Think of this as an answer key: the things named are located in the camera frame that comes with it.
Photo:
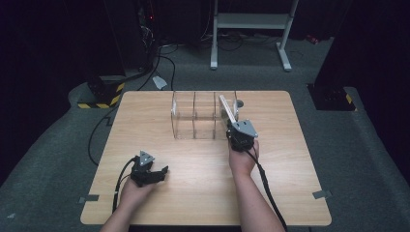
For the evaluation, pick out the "white picture book green leaf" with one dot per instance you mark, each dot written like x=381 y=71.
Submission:
x=227 y=108

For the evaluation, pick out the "white metal stand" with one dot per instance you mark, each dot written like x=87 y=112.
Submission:
x=249 y=21

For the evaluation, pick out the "white plastic piece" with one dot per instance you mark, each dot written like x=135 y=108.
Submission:
x=160 y=82

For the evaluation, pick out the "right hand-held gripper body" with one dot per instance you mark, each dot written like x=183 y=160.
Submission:
x=242 y=137

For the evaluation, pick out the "small grey floor tape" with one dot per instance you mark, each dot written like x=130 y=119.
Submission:
x=11 y=216

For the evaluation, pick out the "grey tape piece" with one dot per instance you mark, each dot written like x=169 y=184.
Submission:
x=321 y=194
x=89 y=198

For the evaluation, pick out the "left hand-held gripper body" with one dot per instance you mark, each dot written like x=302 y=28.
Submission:
x=141 y=172

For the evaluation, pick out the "person's left hand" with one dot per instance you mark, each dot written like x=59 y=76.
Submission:
x=135 y=195

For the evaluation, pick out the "black yellow striped stand base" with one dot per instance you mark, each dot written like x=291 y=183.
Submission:
x=332 y=98
x=103 y=92

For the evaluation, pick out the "grey round table grommet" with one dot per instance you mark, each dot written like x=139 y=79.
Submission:
x=241 y=103

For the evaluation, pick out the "clear acrylic divided organizer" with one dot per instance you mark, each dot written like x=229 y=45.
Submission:
x=199 y=117

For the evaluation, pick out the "red small object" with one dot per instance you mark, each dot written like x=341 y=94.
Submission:
x=312 y=39

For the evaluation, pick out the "person's right hand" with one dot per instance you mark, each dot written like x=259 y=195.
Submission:
x=242 y=162

